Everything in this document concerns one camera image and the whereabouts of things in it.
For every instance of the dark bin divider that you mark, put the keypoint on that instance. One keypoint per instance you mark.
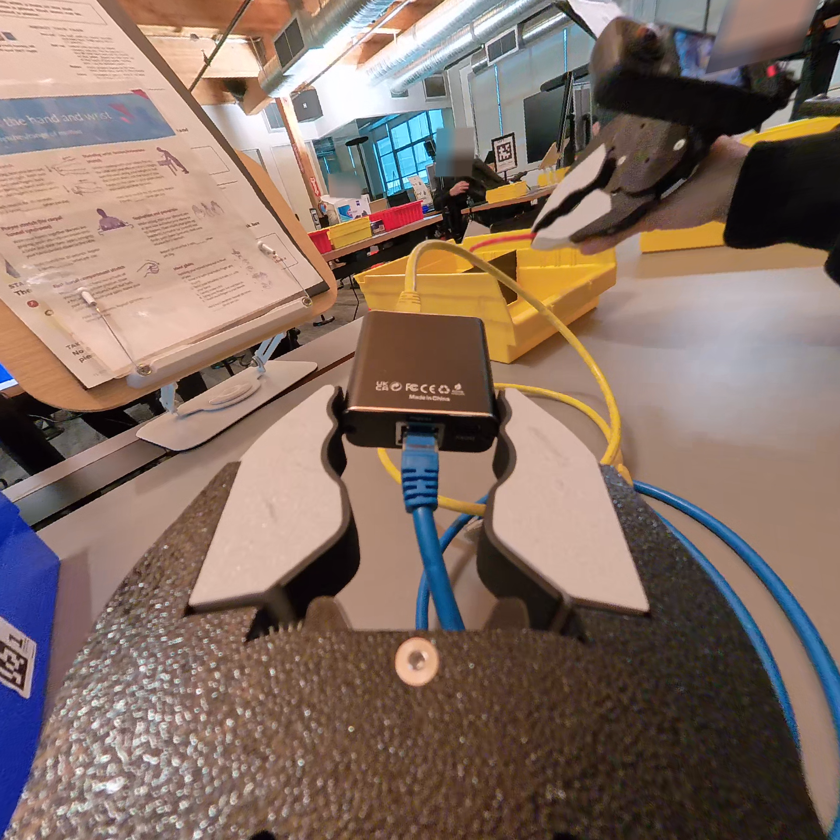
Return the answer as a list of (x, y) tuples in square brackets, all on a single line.
[(504, 279)]

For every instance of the black white marker sign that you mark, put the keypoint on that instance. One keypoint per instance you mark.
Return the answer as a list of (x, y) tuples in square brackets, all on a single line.
[(504, 153)]

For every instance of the background work table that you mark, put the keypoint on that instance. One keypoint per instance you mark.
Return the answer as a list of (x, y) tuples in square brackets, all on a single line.
[(394, 237)]

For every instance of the grey desk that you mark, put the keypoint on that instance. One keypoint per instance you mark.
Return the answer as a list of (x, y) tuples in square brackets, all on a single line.
[(722, 367)]

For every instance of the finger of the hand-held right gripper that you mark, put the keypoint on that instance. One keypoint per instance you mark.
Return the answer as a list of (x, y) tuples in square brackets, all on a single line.
[(584, 177), (571, 226)]

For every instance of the person's right hand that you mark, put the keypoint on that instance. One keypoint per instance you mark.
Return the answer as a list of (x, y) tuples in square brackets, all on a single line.
[(712, 190)]

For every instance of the person's right forearm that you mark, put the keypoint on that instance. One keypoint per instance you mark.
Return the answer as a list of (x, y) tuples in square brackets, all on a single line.
[(787, 190)]

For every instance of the printed instruction sheet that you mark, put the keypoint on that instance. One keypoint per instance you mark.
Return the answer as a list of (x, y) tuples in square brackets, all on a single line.
[(131, 216)]

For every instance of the red plastic bin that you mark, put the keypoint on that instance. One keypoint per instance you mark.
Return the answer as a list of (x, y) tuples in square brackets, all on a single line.
[(320, 241), (397, 216)]

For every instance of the silver ventilation duct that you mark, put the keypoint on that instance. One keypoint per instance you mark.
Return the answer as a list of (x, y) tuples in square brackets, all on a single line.
[(459, 33), (315, 39)]

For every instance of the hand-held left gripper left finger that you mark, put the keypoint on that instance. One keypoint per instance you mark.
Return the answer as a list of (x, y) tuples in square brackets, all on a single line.
[(275, 512)]

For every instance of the blue plastic bin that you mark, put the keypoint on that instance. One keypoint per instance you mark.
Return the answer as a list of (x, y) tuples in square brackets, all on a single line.
[(19, 577)]

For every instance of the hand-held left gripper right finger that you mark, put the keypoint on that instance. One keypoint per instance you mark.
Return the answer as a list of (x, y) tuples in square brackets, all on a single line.
[(564, 518)]

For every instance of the black network adapter box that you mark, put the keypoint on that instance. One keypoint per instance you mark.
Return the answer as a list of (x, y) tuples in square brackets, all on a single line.
[(420, 367)]

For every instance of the black monitor screen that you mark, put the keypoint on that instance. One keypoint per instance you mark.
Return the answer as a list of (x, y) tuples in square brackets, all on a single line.
[(544, 124)]

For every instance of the black wall speaker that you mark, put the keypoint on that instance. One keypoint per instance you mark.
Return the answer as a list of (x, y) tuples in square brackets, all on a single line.
[(307, 105)]

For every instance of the black floor lamp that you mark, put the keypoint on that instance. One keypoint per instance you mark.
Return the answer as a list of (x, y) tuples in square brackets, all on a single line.
[(358, 164)]

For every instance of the yellow plastic bin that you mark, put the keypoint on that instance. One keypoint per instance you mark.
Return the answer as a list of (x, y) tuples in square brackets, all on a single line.
[(544, 315), (506, 192), (348, 233), (682, 236)]

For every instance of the instruction sheet on stand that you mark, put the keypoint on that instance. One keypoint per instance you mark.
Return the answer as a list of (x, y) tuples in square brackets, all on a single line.
[(318, 275)]

